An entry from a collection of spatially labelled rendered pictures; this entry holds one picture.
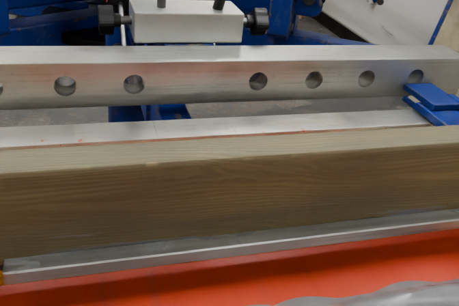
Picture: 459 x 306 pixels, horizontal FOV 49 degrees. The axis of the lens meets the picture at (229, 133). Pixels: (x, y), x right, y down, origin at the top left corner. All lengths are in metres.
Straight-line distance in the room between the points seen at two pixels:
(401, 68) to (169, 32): 0.28
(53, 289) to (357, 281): 0.22
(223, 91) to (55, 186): 0.28
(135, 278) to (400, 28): 3.42
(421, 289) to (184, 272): 0.18
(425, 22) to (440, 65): 2.84
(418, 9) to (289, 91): 3.02
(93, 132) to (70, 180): 0.18
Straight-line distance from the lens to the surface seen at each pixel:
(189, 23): 0.57
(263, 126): 0.52
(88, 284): 0.39
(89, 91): 0.53
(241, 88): 0.56
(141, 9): 0.57
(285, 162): 0.34
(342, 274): 0.41
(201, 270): 0.39
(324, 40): 1.05
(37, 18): 1.06
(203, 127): 0.51
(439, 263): 0.46
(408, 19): 3.65
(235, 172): 0.33
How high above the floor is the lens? 1.23
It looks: 29 degrees down
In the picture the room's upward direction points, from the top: 6 degrees clockwise
